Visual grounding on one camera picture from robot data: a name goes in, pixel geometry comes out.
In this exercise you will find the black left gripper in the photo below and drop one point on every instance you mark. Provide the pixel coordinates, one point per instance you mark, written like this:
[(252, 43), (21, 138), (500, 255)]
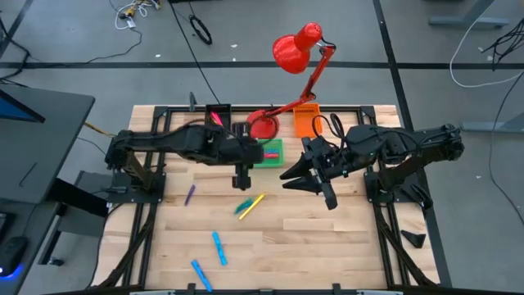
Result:
[(235, 151)]

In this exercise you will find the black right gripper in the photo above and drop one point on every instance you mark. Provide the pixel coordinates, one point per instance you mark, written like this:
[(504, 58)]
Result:
[(327, 160)]

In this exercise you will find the pink highlighter marker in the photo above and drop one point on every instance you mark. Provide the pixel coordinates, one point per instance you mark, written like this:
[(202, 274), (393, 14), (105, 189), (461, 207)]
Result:
[(271, 156), (217, 119)]

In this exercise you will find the blue highlighter marker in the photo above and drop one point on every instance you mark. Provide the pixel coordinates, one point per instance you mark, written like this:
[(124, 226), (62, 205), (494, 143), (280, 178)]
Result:
[(201, 275), (272, 151), (219, 248)]

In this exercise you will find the yellow highlighter marker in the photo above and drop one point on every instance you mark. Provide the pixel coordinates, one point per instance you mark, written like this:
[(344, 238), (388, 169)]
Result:
[(251, 206)]

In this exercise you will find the teal highlighter marker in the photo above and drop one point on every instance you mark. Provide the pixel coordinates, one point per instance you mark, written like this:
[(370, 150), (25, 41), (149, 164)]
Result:
[(244, 205)]

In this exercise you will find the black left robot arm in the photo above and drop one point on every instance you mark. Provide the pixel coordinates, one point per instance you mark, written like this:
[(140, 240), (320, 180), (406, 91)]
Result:
[(163, 141)]

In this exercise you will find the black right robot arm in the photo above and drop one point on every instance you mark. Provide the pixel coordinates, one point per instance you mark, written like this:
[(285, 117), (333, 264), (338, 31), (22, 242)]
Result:
[(409, 143)]

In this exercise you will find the green plastic basket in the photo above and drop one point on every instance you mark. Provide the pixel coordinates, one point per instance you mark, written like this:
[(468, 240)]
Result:
[(275, 163)]

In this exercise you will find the orange plastic basket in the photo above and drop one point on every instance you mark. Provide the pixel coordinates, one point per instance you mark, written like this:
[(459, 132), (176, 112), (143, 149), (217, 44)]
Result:
[(305, 123)]

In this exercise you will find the black plastic basket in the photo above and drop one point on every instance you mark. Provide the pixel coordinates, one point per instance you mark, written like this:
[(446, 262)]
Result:
[(209, 108)]

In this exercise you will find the purple highlighter marker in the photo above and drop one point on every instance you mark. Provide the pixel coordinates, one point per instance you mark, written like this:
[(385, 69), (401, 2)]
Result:
[(189, 195)]

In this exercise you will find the red desk lamp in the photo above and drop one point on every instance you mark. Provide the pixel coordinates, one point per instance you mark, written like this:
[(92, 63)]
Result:
[(292, 51)]

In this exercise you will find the black desk base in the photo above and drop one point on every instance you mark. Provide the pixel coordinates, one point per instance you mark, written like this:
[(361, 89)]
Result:
[(82, 201)]

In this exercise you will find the grey desk leg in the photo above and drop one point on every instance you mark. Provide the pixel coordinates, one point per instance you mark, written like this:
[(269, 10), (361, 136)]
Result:
[(491, 126), (471, 21)]

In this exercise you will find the dark grey desk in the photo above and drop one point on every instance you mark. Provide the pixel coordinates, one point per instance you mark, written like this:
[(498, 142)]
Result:
[(41, 155)]

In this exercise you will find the monitor with blue screen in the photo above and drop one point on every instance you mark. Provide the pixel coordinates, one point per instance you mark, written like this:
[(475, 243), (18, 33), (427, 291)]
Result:
[(16, 110)]

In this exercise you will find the black computer mouse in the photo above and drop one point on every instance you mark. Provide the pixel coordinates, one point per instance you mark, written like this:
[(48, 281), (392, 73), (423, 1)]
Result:
[(12, 256)]

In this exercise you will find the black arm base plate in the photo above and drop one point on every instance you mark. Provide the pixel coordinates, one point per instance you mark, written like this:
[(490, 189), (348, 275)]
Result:
[(370, 192), (123, 196)]

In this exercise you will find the black aluminium table frame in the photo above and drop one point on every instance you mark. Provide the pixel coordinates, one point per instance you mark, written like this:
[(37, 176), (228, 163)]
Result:
[(160, 111)]

